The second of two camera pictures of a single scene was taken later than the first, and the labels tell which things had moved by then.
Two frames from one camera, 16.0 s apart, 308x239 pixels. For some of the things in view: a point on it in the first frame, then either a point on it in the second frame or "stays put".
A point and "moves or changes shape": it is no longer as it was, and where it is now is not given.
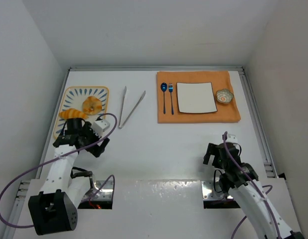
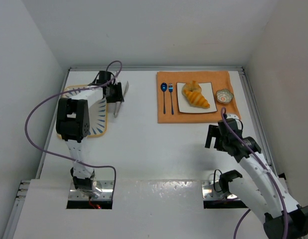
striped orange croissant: [72, 113] moves or changes shape
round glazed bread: [92, 105] moves or changes shape
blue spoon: [164, 87] stays put
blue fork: [170, 89] stays put
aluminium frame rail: [156, 68] stays put
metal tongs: [121, 123] → [118, 103]
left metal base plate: [105, 193] stays put
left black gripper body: [94, 146] → [116, 92]
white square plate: [196, 97] stays put
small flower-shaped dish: [224, 96] stays put
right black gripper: [213, 154] → [212, 137]
